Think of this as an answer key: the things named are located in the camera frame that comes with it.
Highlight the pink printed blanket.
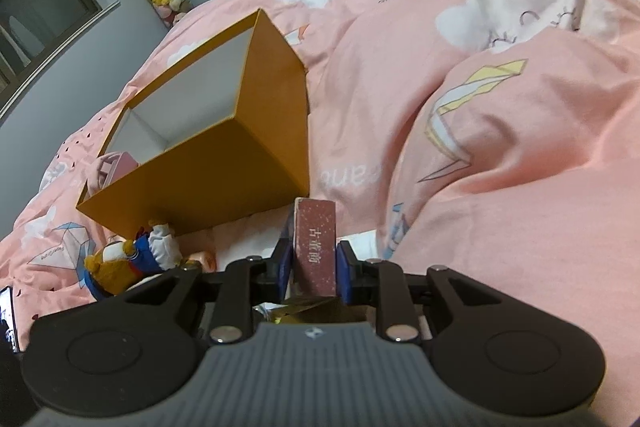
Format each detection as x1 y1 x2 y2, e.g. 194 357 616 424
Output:
0 0 640 358

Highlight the brown bear plush sailor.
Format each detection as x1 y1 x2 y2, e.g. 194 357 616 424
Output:
82 219 201 298

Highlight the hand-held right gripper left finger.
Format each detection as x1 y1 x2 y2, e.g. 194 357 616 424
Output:
125 212 297 345

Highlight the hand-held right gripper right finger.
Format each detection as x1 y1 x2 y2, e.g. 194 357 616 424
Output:
337 241 508 344

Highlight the gold paper packet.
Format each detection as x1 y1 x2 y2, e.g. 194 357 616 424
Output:
257 297 366 325

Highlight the orange cardboard box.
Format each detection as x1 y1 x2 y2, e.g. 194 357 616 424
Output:
76 8 312 239

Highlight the pink zipper pouch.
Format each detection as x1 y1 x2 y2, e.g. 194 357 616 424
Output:
85 151 140 200

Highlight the small maroon box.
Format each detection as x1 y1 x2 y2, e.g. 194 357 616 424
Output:
292 197 338 300

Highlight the black smartphone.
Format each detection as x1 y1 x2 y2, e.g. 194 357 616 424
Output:
0 286 22 354

